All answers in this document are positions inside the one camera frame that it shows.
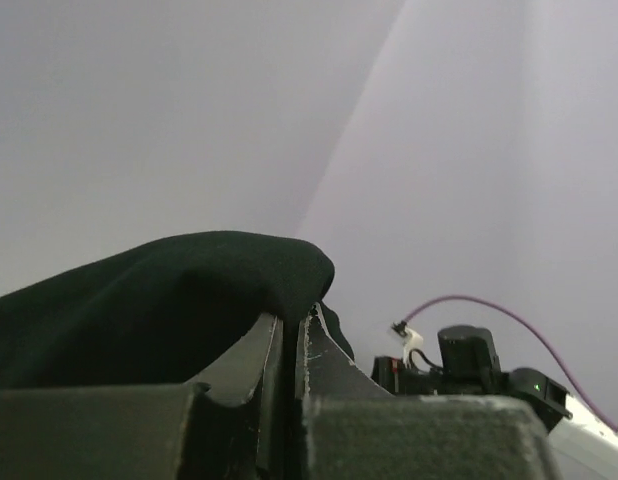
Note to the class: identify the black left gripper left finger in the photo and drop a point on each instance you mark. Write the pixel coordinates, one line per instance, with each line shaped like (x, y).
(237, 423)

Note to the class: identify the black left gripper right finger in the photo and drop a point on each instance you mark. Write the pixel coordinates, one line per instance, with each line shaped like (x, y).
(333, 427)

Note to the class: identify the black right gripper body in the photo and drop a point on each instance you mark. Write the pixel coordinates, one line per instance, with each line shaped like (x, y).
(470, 366)

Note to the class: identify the black t-shirt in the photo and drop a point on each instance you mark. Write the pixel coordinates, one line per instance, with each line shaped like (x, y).
(158, 313)

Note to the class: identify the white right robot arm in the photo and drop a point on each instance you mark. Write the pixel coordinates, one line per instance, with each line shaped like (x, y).
(586, 439)

